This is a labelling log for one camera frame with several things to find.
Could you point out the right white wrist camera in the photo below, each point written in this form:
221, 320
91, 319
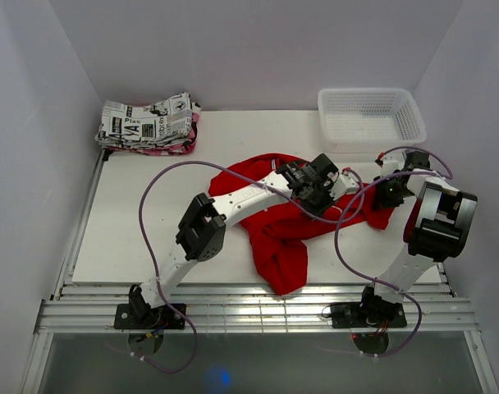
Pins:
387, 163

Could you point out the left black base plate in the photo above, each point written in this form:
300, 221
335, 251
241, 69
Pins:
162, 317

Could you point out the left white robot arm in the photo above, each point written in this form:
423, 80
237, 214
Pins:
202, 228

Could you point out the aluminium frame rail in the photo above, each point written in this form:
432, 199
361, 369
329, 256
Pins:
133, 213

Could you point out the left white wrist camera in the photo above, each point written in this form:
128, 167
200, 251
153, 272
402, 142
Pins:
345, 184

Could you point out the newspaper print folded trousers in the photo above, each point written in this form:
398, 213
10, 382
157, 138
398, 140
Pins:
176, 108

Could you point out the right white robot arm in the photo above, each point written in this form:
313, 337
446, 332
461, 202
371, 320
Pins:
437, 229

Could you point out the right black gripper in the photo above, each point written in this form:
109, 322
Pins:
381, 201

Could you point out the red trousers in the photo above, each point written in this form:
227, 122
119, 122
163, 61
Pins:
277, 236

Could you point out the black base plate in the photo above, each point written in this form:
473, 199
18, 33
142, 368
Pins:
162, 317
357, 315

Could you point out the white plastic basket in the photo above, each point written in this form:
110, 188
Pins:
369, 120

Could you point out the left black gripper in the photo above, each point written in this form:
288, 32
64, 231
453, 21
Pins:
318, 210

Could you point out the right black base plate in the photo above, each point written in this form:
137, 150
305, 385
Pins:
357, 315

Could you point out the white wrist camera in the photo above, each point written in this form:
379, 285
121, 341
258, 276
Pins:
345, 184
387, 163

